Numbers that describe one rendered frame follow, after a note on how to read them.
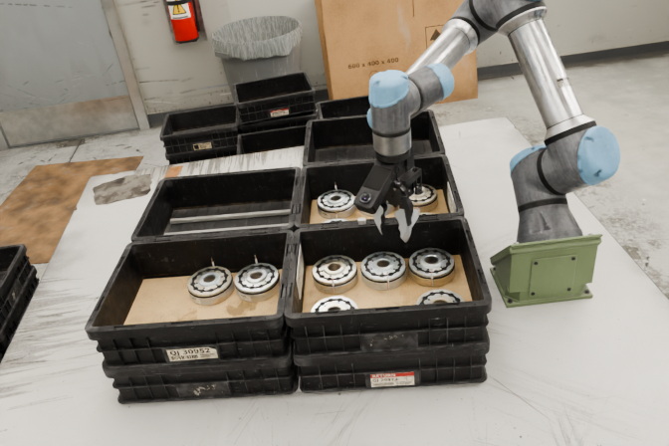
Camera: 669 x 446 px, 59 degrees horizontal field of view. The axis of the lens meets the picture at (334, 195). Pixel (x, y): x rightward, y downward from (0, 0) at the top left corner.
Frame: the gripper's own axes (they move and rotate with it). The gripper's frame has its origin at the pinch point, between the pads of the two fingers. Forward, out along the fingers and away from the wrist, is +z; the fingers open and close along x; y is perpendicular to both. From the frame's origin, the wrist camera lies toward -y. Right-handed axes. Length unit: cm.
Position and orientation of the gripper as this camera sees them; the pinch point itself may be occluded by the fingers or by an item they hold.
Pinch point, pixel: (391, 235)
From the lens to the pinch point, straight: 128.8
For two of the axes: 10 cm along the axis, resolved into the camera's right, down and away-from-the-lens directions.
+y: 6.1, -4.7, 6.4
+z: 1.0, 8.4, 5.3
